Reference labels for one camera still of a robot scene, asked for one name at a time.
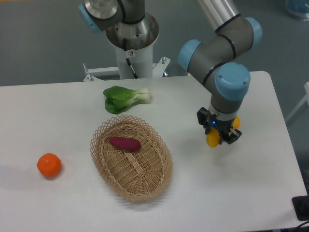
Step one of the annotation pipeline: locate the black device at edge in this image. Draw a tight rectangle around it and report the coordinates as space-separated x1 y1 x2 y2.
292 196 309 221

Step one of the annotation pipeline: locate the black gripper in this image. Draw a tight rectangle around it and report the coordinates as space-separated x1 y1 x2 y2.
197 107 242 145

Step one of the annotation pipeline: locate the purple sweet potato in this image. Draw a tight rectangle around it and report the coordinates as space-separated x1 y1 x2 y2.
109 136 141 152

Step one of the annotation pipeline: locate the white frame at right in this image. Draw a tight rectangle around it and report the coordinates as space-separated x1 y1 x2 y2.
285 82 309 125

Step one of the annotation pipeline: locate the yellow mango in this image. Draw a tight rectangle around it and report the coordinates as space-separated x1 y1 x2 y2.
206 116 240 148

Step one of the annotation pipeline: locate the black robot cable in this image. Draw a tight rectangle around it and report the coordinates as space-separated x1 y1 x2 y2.
122 38 140 79

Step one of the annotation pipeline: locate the blue object top right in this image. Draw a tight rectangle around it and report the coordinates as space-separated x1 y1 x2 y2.
285 0 309 21

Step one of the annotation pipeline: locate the orange tangerine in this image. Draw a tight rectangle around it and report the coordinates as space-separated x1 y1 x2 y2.
37 153 62 179

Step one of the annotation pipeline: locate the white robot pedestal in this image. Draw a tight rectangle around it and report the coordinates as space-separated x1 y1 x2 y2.
83 13 170 81

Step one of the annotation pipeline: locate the green bok choy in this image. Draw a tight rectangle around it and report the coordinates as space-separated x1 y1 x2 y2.
103 86 151 115

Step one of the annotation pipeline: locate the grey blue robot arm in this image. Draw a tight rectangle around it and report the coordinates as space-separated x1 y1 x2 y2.
78 0 263 146

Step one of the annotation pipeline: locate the woven wicker basket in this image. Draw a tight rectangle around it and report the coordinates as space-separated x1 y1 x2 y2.
90 115 173 201

